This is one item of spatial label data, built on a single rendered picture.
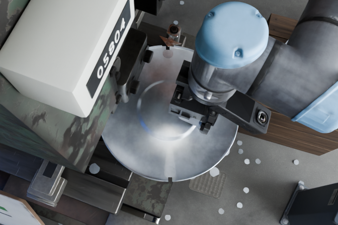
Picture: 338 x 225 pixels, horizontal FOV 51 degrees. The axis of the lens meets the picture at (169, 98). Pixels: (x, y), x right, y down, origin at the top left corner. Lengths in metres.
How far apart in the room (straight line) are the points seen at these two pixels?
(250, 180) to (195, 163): 0.85
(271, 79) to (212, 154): 0.34
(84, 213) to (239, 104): 0.46
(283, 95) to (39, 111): 0.27
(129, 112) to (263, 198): 0.94
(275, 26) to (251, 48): 1.02
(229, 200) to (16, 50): 1.39
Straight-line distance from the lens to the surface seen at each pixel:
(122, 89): 0.56
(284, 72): 0.41
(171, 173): 0.70
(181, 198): 1.49
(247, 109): 0.59
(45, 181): 0.76
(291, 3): 1.95
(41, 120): 0.25
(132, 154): 0.71
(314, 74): 0.42
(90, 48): 0.17
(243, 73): 0.41
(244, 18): 0.41
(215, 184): 1.35
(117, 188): 0.78
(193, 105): 0.58
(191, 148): 0.72
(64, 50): 0.17
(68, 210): 0.88
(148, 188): 0.84
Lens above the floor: 1.48
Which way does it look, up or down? 70 degrees down
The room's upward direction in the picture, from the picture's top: 10 degrees clockwise
